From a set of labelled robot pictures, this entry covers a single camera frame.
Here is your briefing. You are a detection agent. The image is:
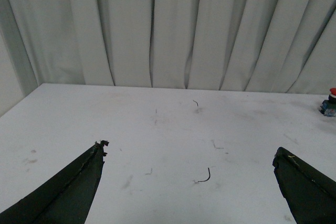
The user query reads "red mushroom push button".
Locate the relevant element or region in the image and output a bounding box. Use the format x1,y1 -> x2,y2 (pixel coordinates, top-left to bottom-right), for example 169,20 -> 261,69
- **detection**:
320,88 -> 336,117

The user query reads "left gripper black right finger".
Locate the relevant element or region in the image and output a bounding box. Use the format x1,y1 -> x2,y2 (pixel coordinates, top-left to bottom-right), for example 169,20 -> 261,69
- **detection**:
272,147 -> 335,223

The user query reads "white pleated curtain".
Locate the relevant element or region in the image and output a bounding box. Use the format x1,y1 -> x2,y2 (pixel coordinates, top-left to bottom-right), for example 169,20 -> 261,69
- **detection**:
0,0 -> 336,96

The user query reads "curved black wire scrap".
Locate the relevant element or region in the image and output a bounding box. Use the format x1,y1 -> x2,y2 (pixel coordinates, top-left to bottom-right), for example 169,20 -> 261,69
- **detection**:
197,167 -> 212,183

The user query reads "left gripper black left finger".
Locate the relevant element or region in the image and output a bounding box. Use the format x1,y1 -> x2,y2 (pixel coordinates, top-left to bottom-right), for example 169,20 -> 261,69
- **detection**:
1,140 -> 109,223

